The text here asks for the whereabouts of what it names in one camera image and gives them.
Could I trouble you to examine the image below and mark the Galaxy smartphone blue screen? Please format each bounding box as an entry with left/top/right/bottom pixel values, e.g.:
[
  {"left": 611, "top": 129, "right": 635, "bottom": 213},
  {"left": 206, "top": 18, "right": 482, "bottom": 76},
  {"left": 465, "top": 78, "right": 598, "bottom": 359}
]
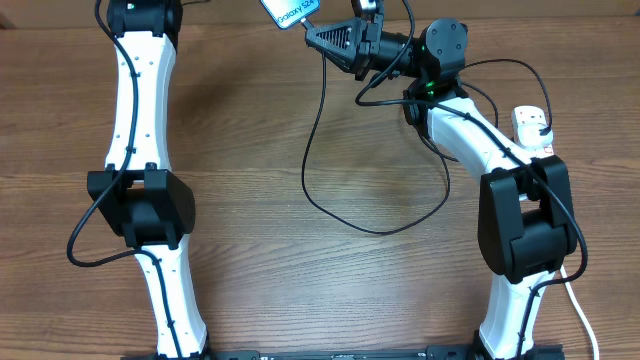
[{"left": 260, "top": 0, "right": 320, "bottom": 30}]

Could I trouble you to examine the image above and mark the black charger cable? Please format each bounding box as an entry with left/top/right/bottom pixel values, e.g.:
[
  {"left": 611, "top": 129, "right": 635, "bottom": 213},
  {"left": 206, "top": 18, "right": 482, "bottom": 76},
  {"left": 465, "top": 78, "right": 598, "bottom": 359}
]
[{"left": 300, "top": 17, "right": 554, "bottom": 236}]

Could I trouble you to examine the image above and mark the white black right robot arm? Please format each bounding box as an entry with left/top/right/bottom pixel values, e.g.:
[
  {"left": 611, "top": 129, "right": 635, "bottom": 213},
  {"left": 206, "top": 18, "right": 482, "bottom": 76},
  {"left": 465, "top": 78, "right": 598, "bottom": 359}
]
[{"left": 305, "top": 13, "right": 587, "bottom": 359}]

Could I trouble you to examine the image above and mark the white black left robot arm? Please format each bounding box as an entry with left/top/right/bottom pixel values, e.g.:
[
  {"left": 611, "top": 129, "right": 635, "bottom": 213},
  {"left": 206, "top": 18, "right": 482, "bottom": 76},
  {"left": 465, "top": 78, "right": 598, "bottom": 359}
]
[{"left": 87, "top": 0, "right": 209, "bottom": 359}]

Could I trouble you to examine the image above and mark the white charger plug adapter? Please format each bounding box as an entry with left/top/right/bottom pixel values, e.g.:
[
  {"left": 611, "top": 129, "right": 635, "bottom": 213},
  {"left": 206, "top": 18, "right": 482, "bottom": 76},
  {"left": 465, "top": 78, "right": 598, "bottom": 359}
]
[{"left": 515, "top": 122, "right": 554, "bottom": 151}]

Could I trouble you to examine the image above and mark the white power strip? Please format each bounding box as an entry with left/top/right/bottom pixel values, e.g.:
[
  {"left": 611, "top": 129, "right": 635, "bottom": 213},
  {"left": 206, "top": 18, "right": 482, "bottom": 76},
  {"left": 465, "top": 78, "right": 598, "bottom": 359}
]
[{"left": 511, "top": 105, "right": 554, "bottom": 158}]

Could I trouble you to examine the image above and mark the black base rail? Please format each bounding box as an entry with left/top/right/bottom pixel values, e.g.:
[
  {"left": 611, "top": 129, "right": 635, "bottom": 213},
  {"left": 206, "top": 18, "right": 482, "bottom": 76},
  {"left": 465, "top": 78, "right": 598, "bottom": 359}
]
[{"left": 119, "top": 343, "right": 566, "bottom": 360}]

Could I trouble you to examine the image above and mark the white power strip cord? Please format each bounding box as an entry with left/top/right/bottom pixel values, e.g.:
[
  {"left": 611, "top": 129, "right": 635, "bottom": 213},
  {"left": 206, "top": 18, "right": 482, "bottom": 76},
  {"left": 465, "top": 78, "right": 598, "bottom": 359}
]
[{"left": 558, "top": 264, "right": 600, "bottom": 360}]

